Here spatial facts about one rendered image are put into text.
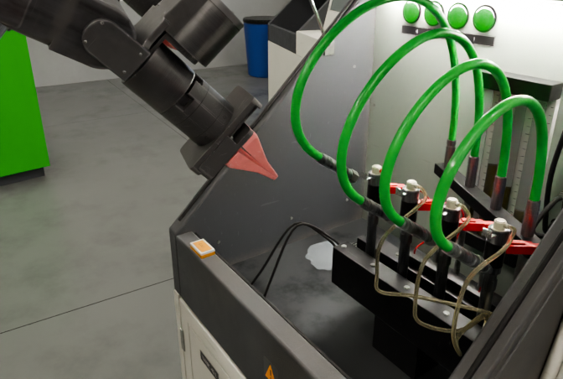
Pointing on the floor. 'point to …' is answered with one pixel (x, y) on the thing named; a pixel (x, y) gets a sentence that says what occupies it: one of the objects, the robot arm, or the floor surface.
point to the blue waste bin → (257, 44)
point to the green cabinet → (19, 114)
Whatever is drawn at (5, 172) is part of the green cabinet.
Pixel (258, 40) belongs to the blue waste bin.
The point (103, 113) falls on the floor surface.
